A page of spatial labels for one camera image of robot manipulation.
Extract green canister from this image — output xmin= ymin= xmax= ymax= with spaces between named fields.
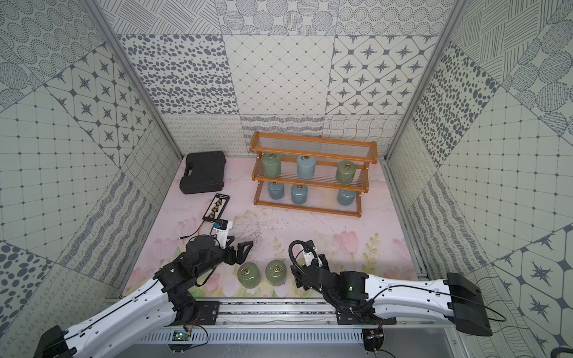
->
xmin=265 ymin=260 xmax=287 ymax=286
xmin=335 ymin=161 xmax=357 ymax=185
xmin=262 ymin=152 xmax=281 ymax=178
xmin=237 ymin=262 xmax=261 ymax=289

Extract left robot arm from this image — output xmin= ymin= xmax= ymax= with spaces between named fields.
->
xmin=34 ymin=235 xmax=254 ymax=357

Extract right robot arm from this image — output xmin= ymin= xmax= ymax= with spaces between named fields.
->
xmin=291 ymin=263 xmax=492 ymax=337

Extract wooden three-tier shelf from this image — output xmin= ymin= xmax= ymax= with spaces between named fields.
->
xmin=249 ymin=131 xmax=378 ymax=218

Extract red black test lead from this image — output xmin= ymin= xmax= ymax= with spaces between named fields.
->
xmin=179 ymin=221 xmax=205 ymax=240

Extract black battery holder tray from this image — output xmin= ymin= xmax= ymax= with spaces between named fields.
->
xmin=202 ymin=193 xmax=231 ymax=222

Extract blue canister bottom left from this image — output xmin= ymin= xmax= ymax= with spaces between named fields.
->
xmin=267 ymin=182 xmax=285 ymax=200

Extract blue canister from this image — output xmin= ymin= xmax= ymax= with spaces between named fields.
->
xmin=267 ymin=182 xmax=285 ymax=200
xmin=297 ymin=155 xmax=317 ymax=180
xmin=337 ymin=189 xmax=357 ymax=206
xmin=291 ymin=184 xmax=308 ymax=205

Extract floral pink table mat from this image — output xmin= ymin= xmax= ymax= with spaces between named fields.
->
xmin=124 ymin=158 xmax=416 ymax=294

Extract blue canister bottom centre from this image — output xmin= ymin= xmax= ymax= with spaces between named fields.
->
xmin=291 ymin=184 xmax=308 ymax=205

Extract black plastic tool case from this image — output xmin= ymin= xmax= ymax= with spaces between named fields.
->
xmin=180 ymin=151 xmax=226 ymax=195

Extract blue canister bottom right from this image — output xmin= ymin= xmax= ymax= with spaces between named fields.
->
xmin=337 ymin=189 xmax=357 ymax=206

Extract green circuit board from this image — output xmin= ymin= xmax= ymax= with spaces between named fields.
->
xmin=168 ymin=331 xmax=192 ymax=352

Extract black connector module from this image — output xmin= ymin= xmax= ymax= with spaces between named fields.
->
xmin=362 ymin=328 xmax=384 ymax=352

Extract blue canister middle centre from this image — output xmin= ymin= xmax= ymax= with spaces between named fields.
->
xmin=297 ymin=155 xmax=317 ymax=180

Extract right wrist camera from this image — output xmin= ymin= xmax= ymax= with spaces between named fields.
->
xmin=303 ymin=248 xmax=316 ymax=266

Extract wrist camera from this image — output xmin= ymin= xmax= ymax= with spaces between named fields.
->
xmin=213 ymin=219 xmax=233 ymax=249
xmin=303 ymin=248 xmax=316 ymax=266

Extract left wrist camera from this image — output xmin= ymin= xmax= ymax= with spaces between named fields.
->
xmin=213 ymin=219 xmax=233 ymax=249

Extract aluminium mounting rail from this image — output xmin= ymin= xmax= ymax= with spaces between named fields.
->
xmin=89 ymin=297 xmax=404 ymax=330

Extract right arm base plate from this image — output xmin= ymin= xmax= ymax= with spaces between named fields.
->
xmin=337 ymin=308 xmax=397 ymax=325

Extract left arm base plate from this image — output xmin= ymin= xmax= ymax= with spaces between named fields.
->
xmin=175 ymin=301 xmax=221 ymax=325

